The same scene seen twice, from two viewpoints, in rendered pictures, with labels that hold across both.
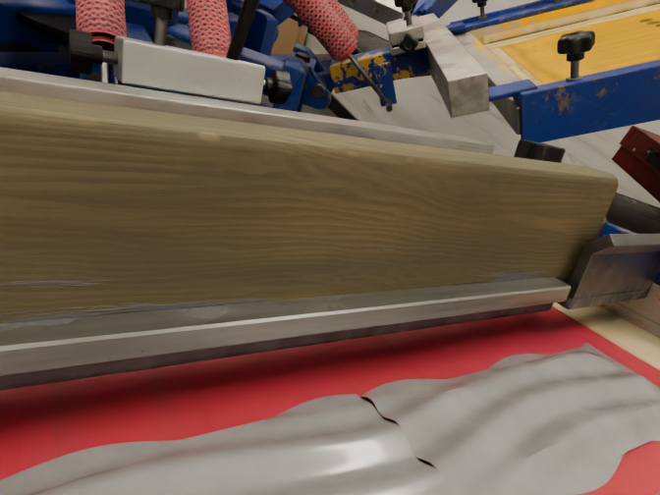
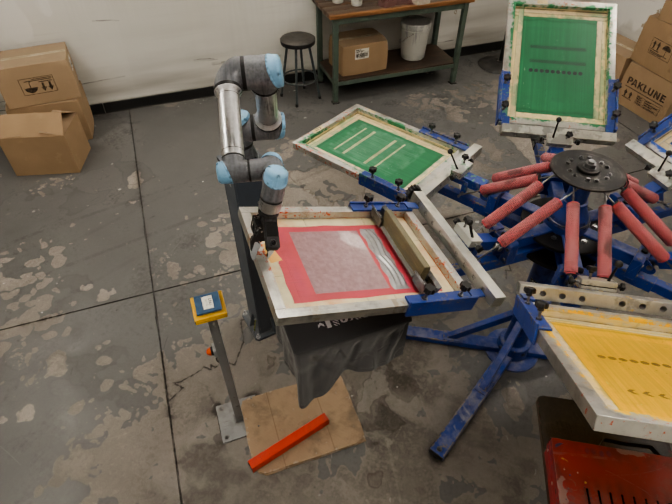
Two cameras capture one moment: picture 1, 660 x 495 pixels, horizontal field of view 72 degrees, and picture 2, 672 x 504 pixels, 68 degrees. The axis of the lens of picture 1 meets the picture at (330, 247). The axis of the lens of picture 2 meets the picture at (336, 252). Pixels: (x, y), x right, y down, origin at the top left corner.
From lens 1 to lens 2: 1.96 m
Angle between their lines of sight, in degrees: 79
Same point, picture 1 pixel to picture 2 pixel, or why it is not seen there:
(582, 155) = not seen: outside the picture
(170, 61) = (459, 229)
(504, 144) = not seen: outside the picture
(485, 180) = (409, 248)
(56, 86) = (437, 222)
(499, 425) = (387, 263)
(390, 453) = (382, 254)
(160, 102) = (445, 233)
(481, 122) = not seen: outside the picture
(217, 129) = (397, 226)
